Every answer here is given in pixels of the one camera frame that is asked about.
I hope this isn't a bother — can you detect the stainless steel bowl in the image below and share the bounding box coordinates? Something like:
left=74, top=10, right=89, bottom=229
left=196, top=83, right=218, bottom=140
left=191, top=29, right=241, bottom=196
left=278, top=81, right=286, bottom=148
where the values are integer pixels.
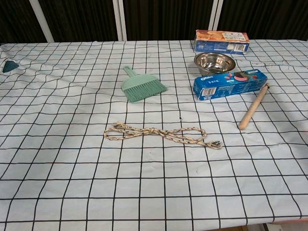
left=193, top=52, right=236, bottom=76

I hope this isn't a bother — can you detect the beige braided rope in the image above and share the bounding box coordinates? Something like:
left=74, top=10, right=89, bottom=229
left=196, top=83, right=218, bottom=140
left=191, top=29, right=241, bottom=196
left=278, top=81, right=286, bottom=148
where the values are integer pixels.
left=103, top=121, right=222, bottom=150

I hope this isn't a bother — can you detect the orange and blue biscuit box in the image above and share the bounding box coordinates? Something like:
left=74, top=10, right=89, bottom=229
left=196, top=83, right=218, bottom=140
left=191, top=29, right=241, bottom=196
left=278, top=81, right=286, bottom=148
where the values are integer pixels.
left=194, top=29, right=250, bottom=55

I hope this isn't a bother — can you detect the green mini hand broom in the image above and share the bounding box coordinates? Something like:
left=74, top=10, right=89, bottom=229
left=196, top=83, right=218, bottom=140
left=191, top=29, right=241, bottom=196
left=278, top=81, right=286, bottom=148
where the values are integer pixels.
left=121, top=65, right=168, bottom=103

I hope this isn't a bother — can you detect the wooden stick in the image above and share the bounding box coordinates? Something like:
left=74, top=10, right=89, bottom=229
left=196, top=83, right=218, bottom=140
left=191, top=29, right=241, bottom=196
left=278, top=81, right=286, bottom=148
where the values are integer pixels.
left=238, top=82, right=270, bottom=131

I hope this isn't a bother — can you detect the white partition frame post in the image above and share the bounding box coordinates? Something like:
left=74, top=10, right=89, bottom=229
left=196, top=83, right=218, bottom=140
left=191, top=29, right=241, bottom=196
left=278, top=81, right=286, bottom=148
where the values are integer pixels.
left=208, top=0, right=224, bottom=31
left=30, top=0, right=55, bottom=43
left=113, top=0, right=128, bottom=41

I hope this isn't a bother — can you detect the white black-checked tablecloth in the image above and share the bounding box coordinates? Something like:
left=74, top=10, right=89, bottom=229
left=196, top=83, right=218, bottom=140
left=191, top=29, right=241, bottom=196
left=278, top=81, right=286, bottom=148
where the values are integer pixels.
left=0, top=39, right=308, bottom=231

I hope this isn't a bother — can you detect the blue Oreo cookie box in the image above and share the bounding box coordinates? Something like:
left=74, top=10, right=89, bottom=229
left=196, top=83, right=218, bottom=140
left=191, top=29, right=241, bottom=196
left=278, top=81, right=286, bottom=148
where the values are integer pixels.
left=192, top=69, right=269, bottom=101

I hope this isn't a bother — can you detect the teal table pad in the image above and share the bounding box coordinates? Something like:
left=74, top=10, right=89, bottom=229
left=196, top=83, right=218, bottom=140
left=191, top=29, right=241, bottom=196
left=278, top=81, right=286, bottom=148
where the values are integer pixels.
left=2, top=60, right=19, bottom=73

